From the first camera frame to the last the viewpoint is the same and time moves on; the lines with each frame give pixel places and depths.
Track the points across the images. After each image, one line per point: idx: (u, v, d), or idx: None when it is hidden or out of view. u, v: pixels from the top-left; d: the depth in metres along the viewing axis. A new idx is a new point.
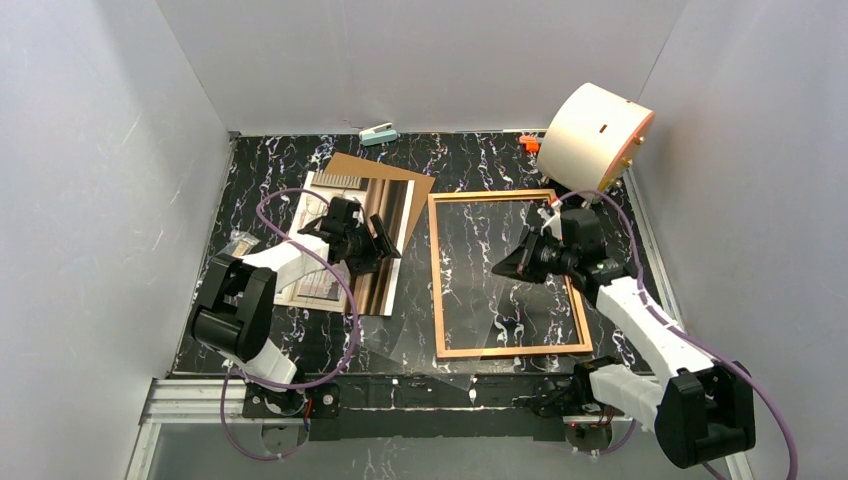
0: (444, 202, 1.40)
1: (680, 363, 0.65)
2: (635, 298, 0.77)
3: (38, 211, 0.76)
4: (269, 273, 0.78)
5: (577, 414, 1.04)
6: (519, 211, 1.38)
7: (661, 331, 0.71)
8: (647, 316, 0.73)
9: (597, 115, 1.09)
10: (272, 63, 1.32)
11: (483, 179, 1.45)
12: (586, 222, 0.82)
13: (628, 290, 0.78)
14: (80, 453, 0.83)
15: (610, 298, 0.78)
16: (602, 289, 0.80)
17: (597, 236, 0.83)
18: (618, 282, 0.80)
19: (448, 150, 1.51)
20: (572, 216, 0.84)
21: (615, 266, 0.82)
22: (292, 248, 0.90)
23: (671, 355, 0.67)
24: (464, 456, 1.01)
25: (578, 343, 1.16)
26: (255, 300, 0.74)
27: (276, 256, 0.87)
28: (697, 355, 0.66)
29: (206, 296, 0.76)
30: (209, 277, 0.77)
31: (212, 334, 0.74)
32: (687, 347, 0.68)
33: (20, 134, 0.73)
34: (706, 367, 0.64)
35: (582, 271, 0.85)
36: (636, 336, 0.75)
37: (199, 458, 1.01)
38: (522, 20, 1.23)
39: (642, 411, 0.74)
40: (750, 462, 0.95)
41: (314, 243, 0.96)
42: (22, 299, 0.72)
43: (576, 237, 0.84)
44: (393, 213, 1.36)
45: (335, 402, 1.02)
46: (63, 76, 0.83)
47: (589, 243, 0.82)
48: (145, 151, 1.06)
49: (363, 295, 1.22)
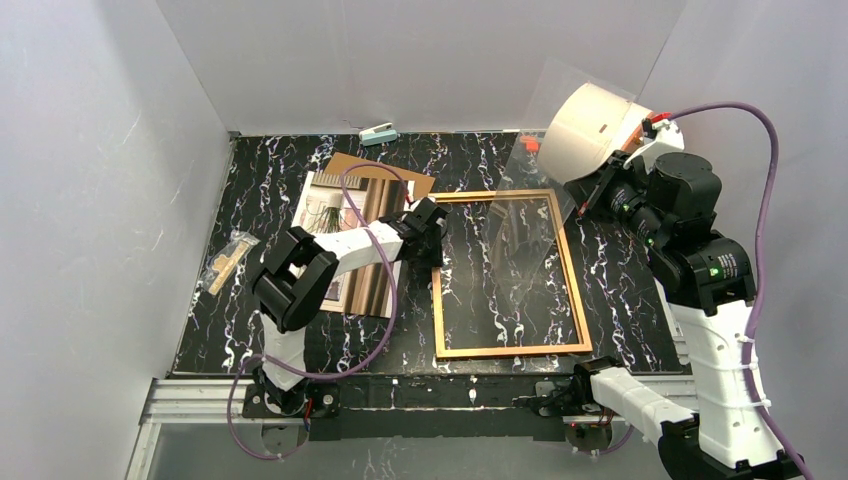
0: (445, 202, 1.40)
1: (744, 453, 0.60)
2: (734, 347, 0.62)
3: (38, 212, 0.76)
4: (333, 258, 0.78)
5: (578, 414, 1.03)
6: (519, 213, 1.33)
7: (744, 405, 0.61)
8: (739, 380, 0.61)
9: (596, 116, 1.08)
10: (273, 64, 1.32)
11: (483, 179, 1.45)
12: (697, 187, 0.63)
13: (731, 332, 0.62)
14: (80, 453, 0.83)
15: (705, 329, 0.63)
16: (703, 312, 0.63)
17: (707, 207, 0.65)
18: (724, 310, 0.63)
19: (448, 150, 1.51)
20: (673, 174, 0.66)
21: (731, 263, 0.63)
22: (365, 237, 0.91)
23: (740, 439, 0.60)
24: (465, 455, 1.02)
25: (578, 343, 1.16)
26: (313, 279, 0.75)
27: (347, 241, 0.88)
28: (763, 442, 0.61)
29: (272, 261, 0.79)
30: (281, 244, 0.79)
31: (268, 299, 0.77)
32: (759, 429, 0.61)
33: (20, 134, 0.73)
34: (766, 460, 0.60)
35: (675, 259, 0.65)
36: (708, 382, 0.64)
37: (198, 457, 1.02)
38: (523, 21, 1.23)
39: (645, 423, 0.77)
40: None
41: (388, 236, 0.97)
42: (22, 300, 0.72)
43: (674, 208, 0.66)
44: (392, 213, 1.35)
45: (335, 402, 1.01)
46: (64, 76, 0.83)
47: (694, 216, 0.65)
48: (145, 151, 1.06)
49: (360, 299, 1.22)
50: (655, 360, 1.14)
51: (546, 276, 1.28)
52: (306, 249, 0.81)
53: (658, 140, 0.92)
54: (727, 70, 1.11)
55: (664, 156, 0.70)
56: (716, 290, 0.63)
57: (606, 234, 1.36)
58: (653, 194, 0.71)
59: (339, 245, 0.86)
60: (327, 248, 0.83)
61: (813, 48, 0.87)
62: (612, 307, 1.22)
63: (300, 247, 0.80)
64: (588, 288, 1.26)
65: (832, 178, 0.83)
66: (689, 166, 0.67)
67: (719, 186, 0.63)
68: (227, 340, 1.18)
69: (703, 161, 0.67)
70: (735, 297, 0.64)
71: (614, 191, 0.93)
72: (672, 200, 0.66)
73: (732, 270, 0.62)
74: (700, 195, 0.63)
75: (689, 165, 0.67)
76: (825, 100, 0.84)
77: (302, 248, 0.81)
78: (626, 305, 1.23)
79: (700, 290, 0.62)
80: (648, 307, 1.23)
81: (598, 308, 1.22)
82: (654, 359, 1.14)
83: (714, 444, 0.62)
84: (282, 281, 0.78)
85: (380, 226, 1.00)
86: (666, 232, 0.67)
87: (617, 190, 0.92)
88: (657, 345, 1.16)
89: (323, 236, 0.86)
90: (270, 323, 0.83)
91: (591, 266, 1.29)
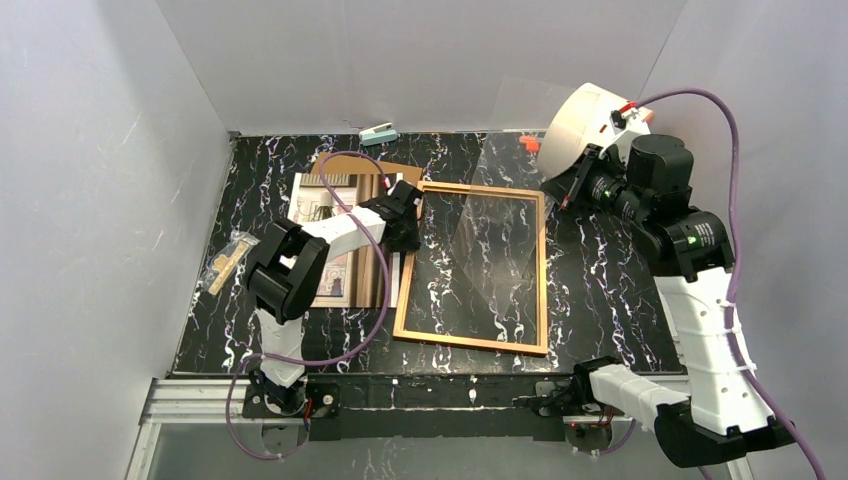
0: (434, 190, 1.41)
1: (734, 419, 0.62)
2: (717, 312, 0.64)
3: (38, 212, 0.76)
4: (320, 243, 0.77)
5: (577, 414, 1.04)
6: (519, 211, 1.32)
7: (730, 370, 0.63)
8: (724, 345, 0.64)
9: (581, 104, 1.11)
10: (273, 63, 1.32)
11: (484, 179, 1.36)
12: (671, 161, 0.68)
13: (713, 297, 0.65)
14: (79, 453, 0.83)
15: (685, 296, 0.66)
16: (681, 280, 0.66)
17: (681, 181, 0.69)
18: (704, 276, 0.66)
19: (448, 150, 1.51)
20: (649, 151, 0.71)
21: (706, 232, 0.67)
22: (350, 221, 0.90)
23: (729, 405, 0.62)
24: (465, 455, 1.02)
25: (535, 344, 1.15)
26: (307, 267, 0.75)
27: (333, 227, 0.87)
28: (754, 408, 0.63)
29: (264, 255, 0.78)
30: (271, 237, 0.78)
31: (264, 292, 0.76)
32: (748, 395, 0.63)
33: (20, 133, 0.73)
34: (758, 426, 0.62)
35: (655, 232, 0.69)
36: (694, 351, 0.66)
37: (198, 457, 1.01)
38: (522, 20, 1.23)
39: (643, 410, 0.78)
40: (751, 464, 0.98)
41: (371, 218, 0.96)
42: (22, 299, 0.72)
43: (651, 183, 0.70)
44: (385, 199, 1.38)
45: (335, 402, 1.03)
46: (63, 75, 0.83)
47: (669, 190, 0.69)
48: (145, 151, 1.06)
49: (366, 287, 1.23)
50: (655, 360, 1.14)
51: (546, 276, 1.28)
52: (295, 239, 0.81)
53: (630, 129, 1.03)
54: (728, 70, 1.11)
55: (641, 136, 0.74)
56: (695, 258, 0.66)
57: (606, 234, 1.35)
58: (632, 174, 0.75)
59: (326, 232, 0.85)
60: (314, 234, 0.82)
61: (814, 47, 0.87)
62: (612, 307, 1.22)
63: (290, 238, 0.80)
64: (588, 287, 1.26)
65: (833, 177, 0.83)
66: (665, 144, 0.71)
67: (691, 161, 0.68)
68: (227, 340, 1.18)
69: (675, 138, 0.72)
70: (715, 265, 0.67)
71: (593, 180, 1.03)
72: (649, 177, 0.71)
73: (709, 238, 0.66)
74: (673, 169, 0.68)
75: (663, 143, 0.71)
76: (825, 99, 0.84)
77: (291, 238, 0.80)
78: (626, 304, 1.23)
79: (680, 258, 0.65)
80: (649, 307, 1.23)
81: (598, 308, 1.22)
82: (654, 359, 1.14)
83: (704, 413, 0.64)
84: (275, 273, 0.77)
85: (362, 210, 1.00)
86: (645, 207, 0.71)
87: (597, 180, 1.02)
88: (657, 345, 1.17)
89: (308, 225, 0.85)
90: (268, 317, 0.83)
91: (591, 266, 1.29)
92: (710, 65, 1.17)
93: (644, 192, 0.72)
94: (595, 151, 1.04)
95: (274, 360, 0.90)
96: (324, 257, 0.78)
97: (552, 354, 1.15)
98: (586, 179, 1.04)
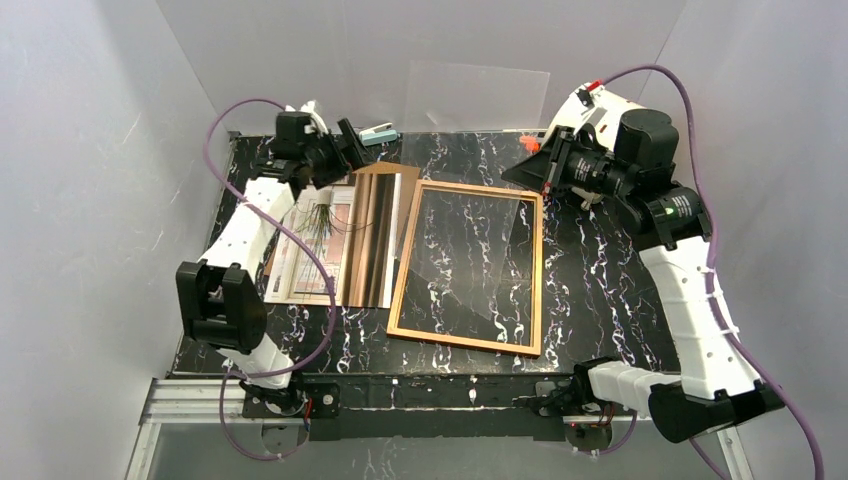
0: (434, 190, 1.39)
1: (721, 383, 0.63)
2: (698, 278, 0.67)
3: (39, 212, 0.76)
4: (240, 271, 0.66)
5: (577, 414, 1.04)
6: (519, 211, 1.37)
7: (714, 335, 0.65)
8: (707, 311, 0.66)
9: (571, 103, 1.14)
10: (273, 63, 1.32)
11: (483, 178, 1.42)
12: (657, 137, 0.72)
13: (693, 264, 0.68)
14: (79, 454, 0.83)
15: (668, 264, 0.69)
16: (662, 250, 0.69)
17: (666, 158, 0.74)
18: (684, 246, 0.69)
19: (448, 150, 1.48)
20: (637, 126, 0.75)
21: (686, 207, 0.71)
22: (250, 218, 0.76)
23: (715, 369, 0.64)
24: (464, 455, 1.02)
25: (527, 346, 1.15)
26: (239, 305, 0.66)
27: (238, 238, 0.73)
28: (740, 372, 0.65)
29: (188, 312, 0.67)
30: (182, 297, 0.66)
31: (216, 340, 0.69)
32: (733, 359, 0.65)
33: (19, 133, 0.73)
34: (746, 389, 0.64)
35: (639, 205, 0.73)
36: (679, 320, 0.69)
37: (198, 458, 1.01)
38: (522, 20, 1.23)
39: (640, 398, 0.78)
40: (750, 464, 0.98)
41: (271, 195, 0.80)
42: (23, 299, 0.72)
43: (639, 157, 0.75)
44: (383, 202, 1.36)
45: (335, 402, 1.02)
46: (62, 76, 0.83)
47: (654, 166, 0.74)
48: (145, 151, 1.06)
49: (359, 287, 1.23)
50: (655, 360, 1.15)
51: (546, 276, 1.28)
52: (212, 275, 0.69)
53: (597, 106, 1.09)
54: (726, 69, 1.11)
55: (631, 111, 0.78)
56: (672, 228, 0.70)
57: (605, 234, 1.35)
58: (621, 149, 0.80)
59: (235, 251, 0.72)
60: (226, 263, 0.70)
61: (814, 48, 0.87)
62: (612, 307, 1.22)
63: (204, 279, 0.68)
64: (588, 287, 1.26)
65: (832, 178, 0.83)
66: (653, 120, 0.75)
67: (677, 138, 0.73)
68: None
69: (664, 116, 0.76)
70: (693, 234, 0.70)
71: (573, 162, 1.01)
72: (637, 151, 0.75)
73: (686, 209, 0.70)
74: (659, 144, 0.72)
75: (653, 119, 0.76)
76: (824, 100, 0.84)
77: (206, 279, 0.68)
78: (626, 304, 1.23)
79: (658, 226, 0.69)
80: (649, 307, 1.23)
81: (598, 308, 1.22)
82: (654, 359, 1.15)
83: (692, 382, 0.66)
84: (213, 321, 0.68)
85: (257, 184, 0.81)
86: (631, 182, 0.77)
87: (577, 161, 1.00)
88: (657, 345, 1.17)
89: (208, 253, 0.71)
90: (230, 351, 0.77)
91: (591, 266, 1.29)
92: (710, 64, 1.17)
93: (632, 167, 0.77)
94: (570, 133, 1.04)
95: (257, 377, 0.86)
96: (250, 281, 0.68)
97: (552, 354, 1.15)
98: (566, 164, 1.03)
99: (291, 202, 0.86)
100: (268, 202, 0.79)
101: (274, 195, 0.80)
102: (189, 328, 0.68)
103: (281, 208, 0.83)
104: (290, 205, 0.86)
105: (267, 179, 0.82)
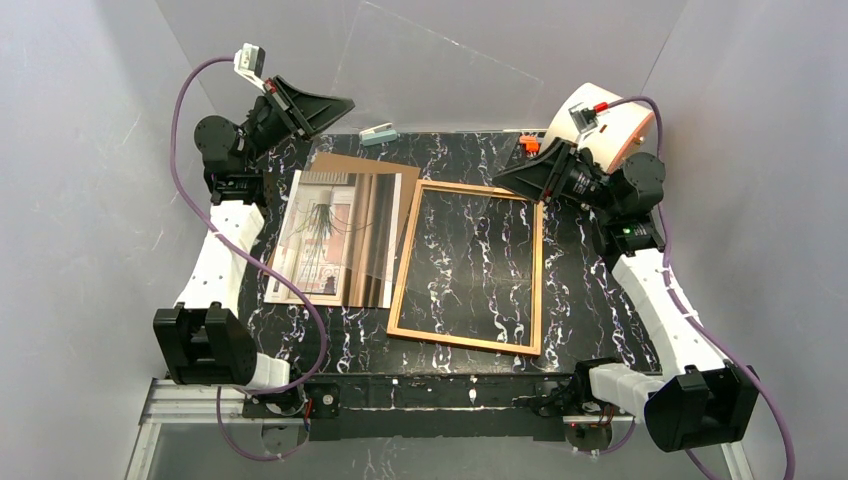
0: (434, 191, 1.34)
1: (689, 360, 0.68)
2: (656, 276, 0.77)
3: (38, 213, 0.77)
4: (222, 312, 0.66)
5: (577, 414, 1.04)
6: (519, 212, 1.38)
7: (676, 319, 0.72)
8: (667, 299, 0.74)
9: (573, 101, 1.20)
10: (273, 62, 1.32)
11: (484, 178, 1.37)
12: (644, 195, 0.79)
13: (651, 267, 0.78)
14: (78, 453, 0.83)
15: (629, 266, 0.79)
16: (623, 259, 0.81)
17: (646, 209, 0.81)
18: (641, 255, 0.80)
19: (448, 150, 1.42)
20: (631, 179, 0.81)
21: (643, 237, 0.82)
22: (222, 252, 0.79)
23: (682, 349, 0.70)
24: (464, 456, 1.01)
25: (526, 346, 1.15)
26: (224, 345, 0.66)
27: (211, 274, 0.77)
28: (709, 352, 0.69)
29: (174, 358, 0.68)
30: (165, 344, 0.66)
31: (208, 379, 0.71)
32: (699, 341, 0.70)
33: (16, 133, 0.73)
34: (716, 368, 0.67)
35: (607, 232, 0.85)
36: (649, 316, 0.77)
37: (196, 459, 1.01)
38: (521, 21, 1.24)
39: (637, 402, 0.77)
40: (751, 464, 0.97)
41: (240, 217, 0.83)
42: (23, 299, 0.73)
43: (626, 202, 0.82)
44: (383, 206, 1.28)
45: (334, 402, 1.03)
46: (64, 77, 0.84)
47: (634, 212, 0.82)
48: (145, 151, 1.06)
49: (358, 287, 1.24)
50: (655, 360, 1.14)
51: (546, 276, 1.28)
52: (192, 319, 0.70)
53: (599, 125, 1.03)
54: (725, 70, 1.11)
55: (634, 155, 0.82)
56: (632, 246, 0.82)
57: None
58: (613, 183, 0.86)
59: (212, 288, 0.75)
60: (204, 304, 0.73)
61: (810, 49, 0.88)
62: (612, 307, 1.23)
63: (185, 322, 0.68)
64: (588, 287, 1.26)
65: None
66: (647, 173, 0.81)
67: (660, 197, 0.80)
68: None
69: (661, 171, 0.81)
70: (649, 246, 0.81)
71: (572, 177, 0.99)
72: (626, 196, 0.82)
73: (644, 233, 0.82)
74: (645, 201, 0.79)
75: (647, 172, 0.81)
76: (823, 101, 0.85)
77: (187, 322, 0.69)
78: (626, 304, 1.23)
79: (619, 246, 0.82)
80: None
81: (598, 308, 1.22)
82: (654, 359, 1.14)
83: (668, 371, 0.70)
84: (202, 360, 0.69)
85: (218, 212, 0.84)
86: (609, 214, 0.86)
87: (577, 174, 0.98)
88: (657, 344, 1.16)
89: (184, 296, 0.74)
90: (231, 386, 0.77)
91: (592, 266, 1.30)
92: (707, 64, 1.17)
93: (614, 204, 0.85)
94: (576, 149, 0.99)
95: (259, 393, 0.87)
96: (232, 318, 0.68)
97: (552, 354, 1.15)
98: (566, 177, 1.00)
99: (263, 221, 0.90)
100: (237, 227, 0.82)
101: (242, 219, 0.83)
102: (178, 374, 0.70)
103: (252, 230, 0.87)
104: (260, 225, 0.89)
105: (229, 202, 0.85)
